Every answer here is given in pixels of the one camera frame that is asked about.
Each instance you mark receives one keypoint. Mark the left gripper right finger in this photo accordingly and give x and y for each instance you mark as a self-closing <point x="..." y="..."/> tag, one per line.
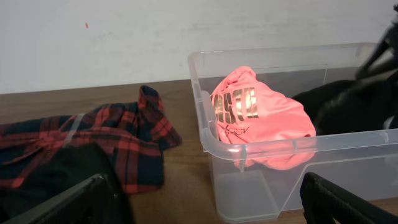
<point x="327" y="203"/>

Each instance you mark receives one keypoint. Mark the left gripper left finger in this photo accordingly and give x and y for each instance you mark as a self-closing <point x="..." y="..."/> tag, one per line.
<point x="97" y="199"/>

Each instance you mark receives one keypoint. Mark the pink shirt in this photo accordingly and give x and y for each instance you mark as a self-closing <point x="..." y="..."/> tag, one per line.
<point x="248" y="111"/>

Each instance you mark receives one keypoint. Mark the black garment with strap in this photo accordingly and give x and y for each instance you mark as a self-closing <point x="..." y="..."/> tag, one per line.
<point x="349" y="106"/>

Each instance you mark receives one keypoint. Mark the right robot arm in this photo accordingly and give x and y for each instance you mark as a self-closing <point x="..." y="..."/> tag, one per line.
<point x="387" y="42"/>

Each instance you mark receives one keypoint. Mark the black crumpled garment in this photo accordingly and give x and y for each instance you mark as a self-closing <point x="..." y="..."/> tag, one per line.
<point x="68" y="167"/>

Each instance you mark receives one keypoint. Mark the clear plastic storage bin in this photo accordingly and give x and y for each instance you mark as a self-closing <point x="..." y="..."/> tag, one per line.
<point x="258" y="181"/>

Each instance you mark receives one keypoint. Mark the red navy plaid shirt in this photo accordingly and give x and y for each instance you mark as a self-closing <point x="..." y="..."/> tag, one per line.
<point x="134" y="137"/>

